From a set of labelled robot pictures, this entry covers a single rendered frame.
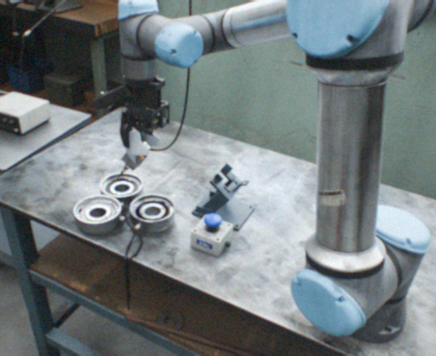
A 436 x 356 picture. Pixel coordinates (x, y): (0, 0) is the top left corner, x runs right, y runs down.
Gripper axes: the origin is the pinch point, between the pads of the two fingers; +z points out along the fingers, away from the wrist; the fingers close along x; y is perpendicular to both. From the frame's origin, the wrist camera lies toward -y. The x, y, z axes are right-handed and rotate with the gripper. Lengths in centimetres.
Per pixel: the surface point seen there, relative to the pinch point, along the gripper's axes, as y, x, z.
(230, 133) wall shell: -41, 156, 77
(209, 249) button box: 24.8, -8.9, 11.8
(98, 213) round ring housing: -3.7, -10.7, 12.0
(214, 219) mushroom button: 24.1, -5.8, 5.7
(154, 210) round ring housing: 7.3, -3.5, 11.6
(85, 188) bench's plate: -14.1, -3.4, 13.1
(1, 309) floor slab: -68, -3, 93
